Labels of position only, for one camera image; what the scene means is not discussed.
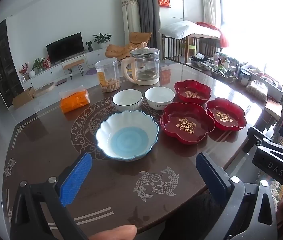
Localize black flat television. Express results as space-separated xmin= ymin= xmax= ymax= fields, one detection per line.
xmin=46 ymin=32 xmax=85 ymax=63

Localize white curtain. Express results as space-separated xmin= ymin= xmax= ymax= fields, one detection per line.
xmin=200 ymin=0 xmax=222 ymax=27

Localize dark display cabinet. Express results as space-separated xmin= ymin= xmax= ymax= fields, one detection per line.
xmin=0 ymin=19 xmax=24 ymax=108

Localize dark tray of small things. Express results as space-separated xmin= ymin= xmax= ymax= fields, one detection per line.
xmin=190 ymin=52 xmax=217 ymax=70

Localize cardboard box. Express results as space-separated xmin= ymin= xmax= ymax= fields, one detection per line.
xmin=12 ymin=87 xmax=35 ymax=109

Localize covered standing air conditioner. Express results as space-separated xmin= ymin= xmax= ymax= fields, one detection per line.
xmin=121 ymin=0 xmax=141 ymax=47

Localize glass kettle with cream handle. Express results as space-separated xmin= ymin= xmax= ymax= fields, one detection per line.
xmin=120 ymin=42 xmax=160 ymax=85

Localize book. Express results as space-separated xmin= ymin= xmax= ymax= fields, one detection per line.
xmin=264 ymin=99 xmax=283 ymax=119

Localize large green potted plant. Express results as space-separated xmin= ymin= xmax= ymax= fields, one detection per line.
xmin=93 ymin=33 xmax=112 ymax=49

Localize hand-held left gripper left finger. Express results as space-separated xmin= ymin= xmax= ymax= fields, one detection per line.
xmin=10 ymin=152 xmax=92 ymax=240

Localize person's left hand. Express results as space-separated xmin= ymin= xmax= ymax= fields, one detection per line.
xmin=89 ymin=224 xmax=137 ymax=240

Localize white pillow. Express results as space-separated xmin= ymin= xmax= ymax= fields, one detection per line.
xmin=158 ymin=20 xmax=221 ymax=40

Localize wooden bench with metal legs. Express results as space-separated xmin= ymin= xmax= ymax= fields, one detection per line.
xmin=62 ymin=59 xmax=85 ymax=80

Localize orange lounge chair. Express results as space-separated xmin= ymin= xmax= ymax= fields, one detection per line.
xmin=106 ymin=32 xmax=153 ymax=60

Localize orange tissue pack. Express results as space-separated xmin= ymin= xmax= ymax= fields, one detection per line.
xmin=58 ymin=85 xmax=90 ymax=114

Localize blue and white scalloped bowl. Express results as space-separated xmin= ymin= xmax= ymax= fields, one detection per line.
xmin=96 ymin=110 xmax=160 ymax=162

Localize grey curtain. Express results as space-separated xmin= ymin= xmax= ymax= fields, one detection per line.
xmin=129 ymin=0 xmax=157 ymax=34

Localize wooden crib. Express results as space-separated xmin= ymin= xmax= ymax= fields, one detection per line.
xmin=162 ymin=32 xmax=223 ymax=64

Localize white bowl with dark print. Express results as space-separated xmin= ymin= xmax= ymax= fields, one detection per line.
xmin=145 ymin=87 xmax=175 ymax=110

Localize woven basket of small things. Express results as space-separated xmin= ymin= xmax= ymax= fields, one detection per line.
xmin=210 ymin=65 xmax=239 ymax=82

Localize floral cloth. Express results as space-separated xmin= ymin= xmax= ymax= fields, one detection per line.
xmin=267 ymin=179 xmax=283 ymax=220

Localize red flowers in vase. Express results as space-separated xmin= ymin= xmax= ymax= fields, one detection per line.
xmin=19 ymin=62 xmax=30 ymax=83

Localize patterned snack bag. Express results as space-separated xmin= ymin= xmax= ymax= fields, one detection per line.
xmin=245 ymin=80 xmax=268 ymax=102

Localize red cloth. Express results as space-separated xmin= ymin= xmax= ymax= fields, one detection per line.
xmin=195 ymin=22 xmax=229 ymax=48

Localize red flower-shaped plate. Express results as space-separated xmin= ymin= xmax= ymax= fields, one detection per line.
xmin=174 ymin=79 xmax=212 ymax=105
xmin=161 ymin=102 xmax=216 ymax=145
xmin=206 ymin=97 xmax=247 ymax=131

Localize leafy potted plant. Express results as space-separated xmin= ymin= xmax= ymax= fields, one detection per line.
xmin=32 ymin=57 xmax=45 ymax=72

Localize round wooden footstool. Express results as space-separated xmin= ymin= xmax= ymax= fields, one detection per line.
xmin=33 ymin=81 xmax=56 ymax=98

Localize glass jar with lid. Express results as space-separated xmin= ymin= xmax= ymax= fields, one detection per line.
xmin=239 ymin=70 xmax=251 ymax=85

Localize person's black clothing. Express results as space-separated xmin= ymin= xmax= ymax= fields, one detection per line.
xmin=157 ymin=194 xmax=232 ymax=240

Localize group of bottles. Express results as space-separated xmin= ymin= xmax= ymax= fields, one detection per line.
xmin=213 ymin=51 xmax=243 ymax=74

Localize white television cabinet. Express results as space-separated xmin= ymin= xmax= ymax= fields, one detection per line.
xmin=21 ymin=47 xmax=112 ymax=90

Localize white ribbed bowl dark rim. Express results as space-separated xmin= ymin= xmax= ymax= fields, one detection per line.
xmin=112 ymin=89 xmax=143 ymax=112

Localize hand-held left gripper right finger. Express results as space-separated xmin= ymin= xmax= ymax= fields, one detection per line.
xmin=196 ymin=152 xmax=278 ymax=240

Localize clear plastic snack jar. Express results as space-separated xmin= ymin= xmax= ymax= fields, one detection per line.
xmin=95 ymin=58 xmax=121 ymax=93

